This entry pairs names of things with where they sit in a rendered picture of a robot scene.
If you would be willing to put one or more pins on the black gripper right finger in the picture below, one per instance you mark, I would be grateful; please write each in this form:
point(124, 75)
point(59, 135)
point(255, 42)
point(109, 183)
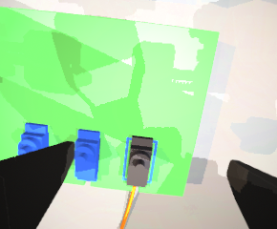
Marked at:
point(256, 194)

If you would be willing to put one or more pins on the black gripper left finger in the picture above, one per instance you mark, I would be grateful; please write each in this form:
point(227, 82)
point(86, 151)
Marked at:
point(29, 183)

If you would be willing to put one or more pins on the dark grey micro servo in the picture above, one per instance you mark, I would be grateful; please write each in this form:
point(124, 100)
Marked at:
point(139, 166)

